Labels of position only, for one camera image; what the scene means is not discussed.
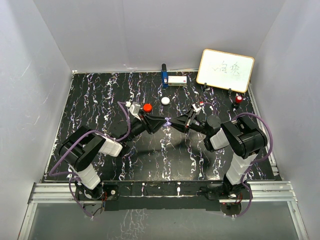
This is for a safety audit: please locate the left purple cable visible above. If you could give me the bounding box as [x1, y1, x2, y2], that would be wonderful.
[48, 101, 131, 218]

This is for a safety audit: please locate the blue black marker device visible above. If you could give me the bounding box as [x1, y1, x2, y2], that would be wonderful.
[161, 63, 168, 88]

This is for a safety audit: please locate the red emergency stop button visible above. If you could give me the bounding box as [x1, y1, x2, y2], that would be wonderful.
[232, 95, 243, 109]

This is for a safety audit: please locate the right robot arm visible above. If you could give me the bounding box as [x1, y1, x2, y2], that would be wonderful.
[168, 110, 268, 199]

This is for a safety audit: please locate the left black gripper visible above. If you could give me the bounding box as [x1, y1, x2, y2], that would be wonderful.
[123, 110, 167, 144]

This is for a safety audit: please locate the purple earbud charging case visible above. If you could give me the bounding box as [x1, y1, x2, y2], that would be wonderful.
[163, 117, 172, 127]

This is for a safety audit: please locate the black front base frame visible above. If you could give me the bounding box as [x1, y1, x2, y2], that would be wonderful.
[99, 178, 241, 213]

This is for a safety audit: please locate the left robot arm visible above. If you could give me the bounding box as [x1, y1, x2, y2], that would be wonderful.
[58, 112, 167, 200]

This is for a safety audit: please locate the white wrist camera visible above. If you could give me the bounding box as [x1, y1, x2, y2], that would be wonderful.
[125, 101, 141, 119]
[192, 101, 205, 115]

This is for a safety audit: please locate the purple cable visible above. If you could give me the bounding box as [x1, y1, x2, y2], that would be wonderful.
[48, 101, 131, 218]
[203, 101, 273, 193]

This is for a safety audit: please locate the white earbud charging case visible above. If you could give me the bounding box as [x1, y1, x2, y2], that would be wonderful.
[161, 97, 171, 106]

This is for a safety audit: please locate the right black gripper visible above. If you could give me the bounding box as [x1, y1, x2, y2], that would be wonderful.
[168, 108, 210, 136]

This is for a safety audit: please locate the red earbud charging case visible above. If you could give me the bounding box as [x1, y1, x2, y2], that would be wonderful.
[143, 103, 153, 113]

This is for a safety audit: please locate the yellow framed whiteboard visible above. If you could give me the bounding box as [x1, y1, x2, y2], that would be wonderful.
[196, 49, 255, 93]

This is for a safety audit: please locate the white green carton box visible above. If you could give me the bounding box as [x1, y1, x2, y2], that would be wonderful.
[168, 76, 188, 87]

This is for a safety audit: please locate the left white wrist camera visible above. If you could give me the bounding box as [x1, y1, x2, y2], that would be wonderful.
[125, 101, 141, 119]

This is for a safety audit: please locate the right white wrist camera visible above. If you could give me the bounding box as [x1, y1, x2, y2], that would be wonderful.
[192, 101, 205, 115]

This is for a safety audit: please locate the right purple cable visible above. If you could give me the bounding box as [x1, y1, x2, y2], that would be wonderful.
[203, 101, 273, 193]

